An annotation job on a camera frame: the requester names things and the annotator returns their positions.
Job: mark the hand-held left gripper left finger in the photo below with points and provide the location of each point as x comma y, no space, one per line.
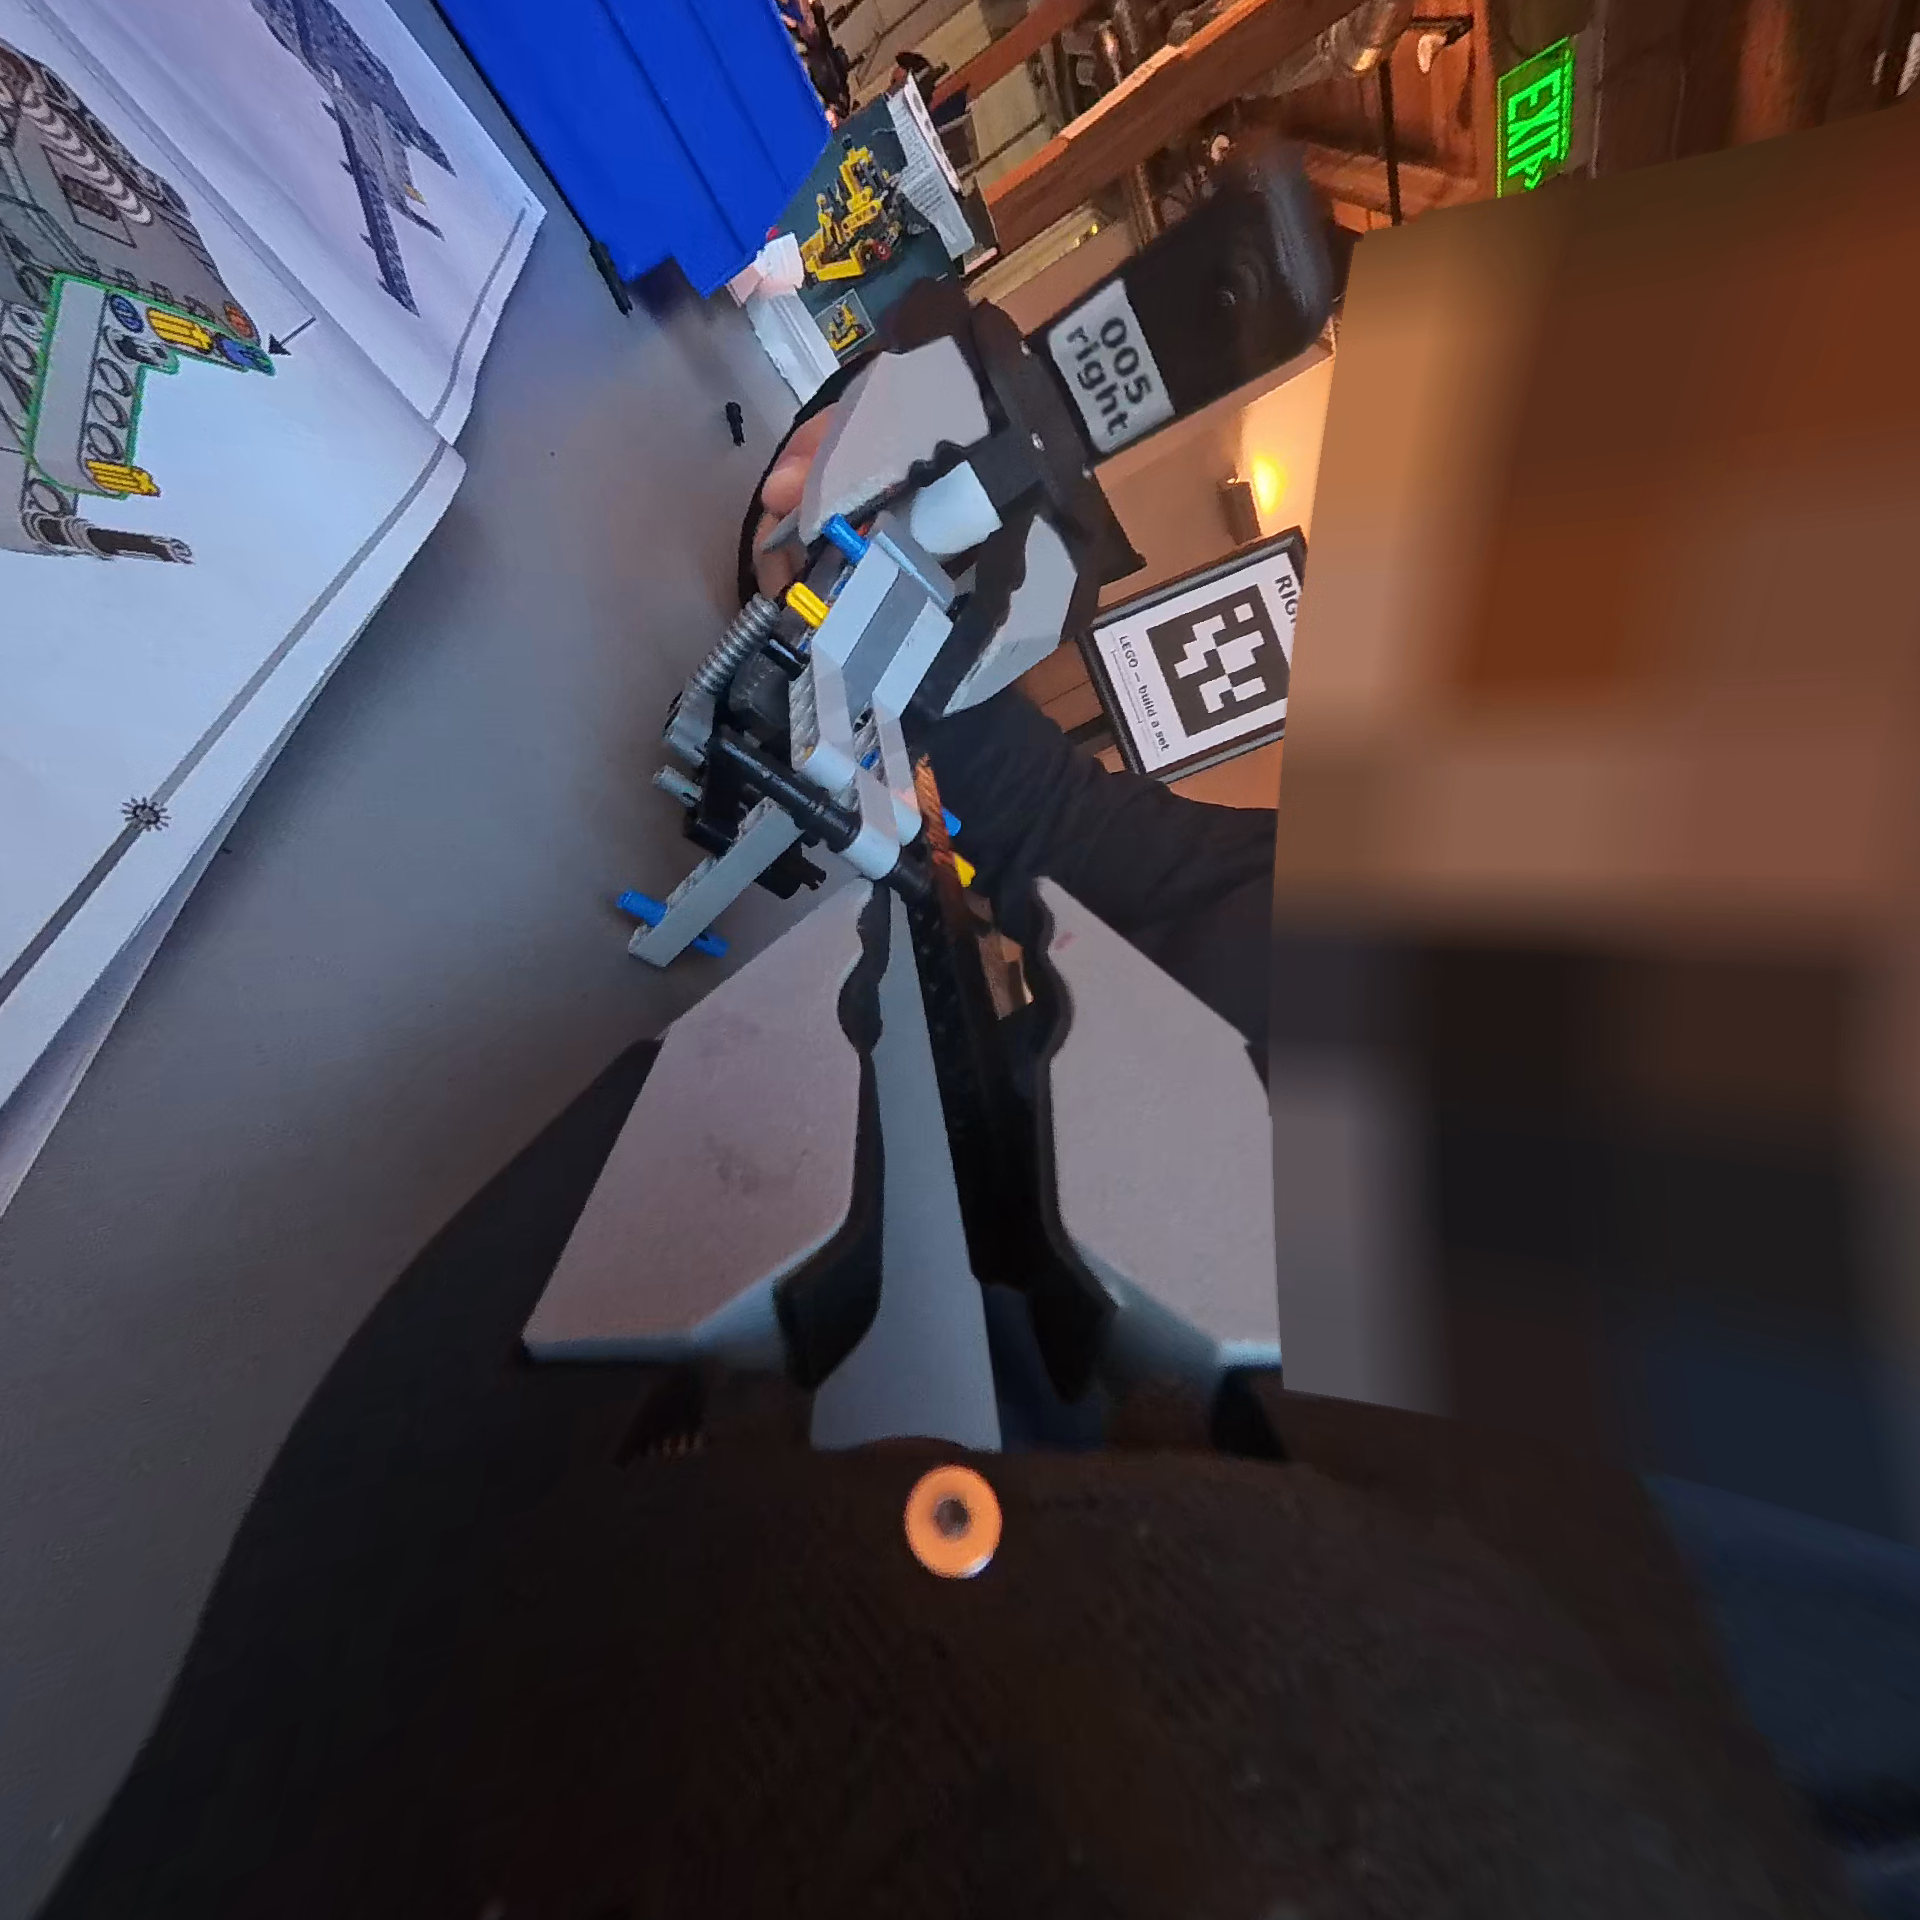
674,1186

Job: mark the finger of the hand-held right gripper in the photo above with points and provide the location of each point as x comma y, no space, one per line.
902,428
1027,617

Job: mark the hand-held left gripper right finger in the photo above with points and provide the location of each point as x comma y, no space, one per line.
1170,1141

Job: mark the grey black toy brick model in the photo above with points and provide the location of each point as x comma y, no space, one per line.
879,629

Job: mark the person's right hand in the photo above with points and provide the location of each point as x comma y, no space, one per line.
791,481

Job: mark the black white marker sign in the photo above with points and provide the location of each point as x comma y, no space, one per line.
1215,661

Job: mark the toy box with yellow vehicle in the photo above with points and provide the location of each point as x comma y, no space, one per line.
862,226

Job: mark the green exit sign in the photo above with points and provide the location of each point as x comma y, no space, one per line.
1531,113

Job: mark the blue plastic bin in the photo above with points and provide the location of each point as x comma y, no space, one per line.
646,121

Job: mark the white instruction booklet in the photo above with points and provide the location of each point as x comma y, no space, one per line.
225,629

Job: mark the glowing wall lamp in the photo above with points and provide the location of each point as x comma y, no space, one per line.
1265,484

